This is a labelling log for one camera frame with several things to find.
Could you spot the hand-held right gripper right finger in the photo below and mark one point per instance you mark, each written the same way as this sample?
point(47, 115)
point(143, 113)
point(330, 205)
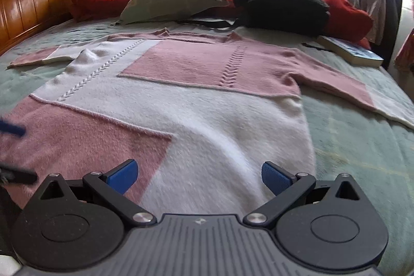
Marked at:
point(275, 178)

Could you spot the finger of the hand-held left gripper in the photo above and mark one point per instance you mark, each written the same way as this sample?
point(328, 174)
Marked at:
point(11, 129)
point(16, 175)

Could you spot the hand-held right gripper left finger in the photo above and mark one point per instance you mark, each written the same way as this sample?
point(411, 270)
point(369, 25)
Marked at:
point(121, 176)

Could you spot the pink and white sweater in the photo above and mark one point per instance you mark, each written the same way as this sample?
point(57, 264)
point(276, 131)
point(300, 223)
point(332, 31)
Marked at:
point(194, 120)

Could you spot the wooden headboard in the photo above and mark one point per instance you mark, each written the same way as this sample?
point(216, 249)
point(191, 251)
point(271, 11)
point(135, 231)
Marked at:
point(35, 1)

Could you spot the paperback book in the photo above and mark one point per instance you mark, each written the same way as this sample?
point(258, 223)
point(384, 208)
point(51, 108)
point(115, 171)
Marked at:
point(352, 53)

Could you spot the striped orange curtain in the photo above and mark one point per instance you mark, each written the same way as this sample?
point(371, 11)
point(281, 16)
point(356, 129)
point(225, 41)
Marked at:
point(406, 53)

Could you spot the black jacket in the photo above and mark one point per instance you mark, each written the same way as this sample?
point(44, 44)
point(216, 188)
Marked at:
point(393, 27)

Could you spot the beige jacket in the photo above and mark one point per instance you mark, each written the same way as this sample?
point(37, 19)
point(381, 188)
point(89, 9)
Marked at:
point(372, 7)

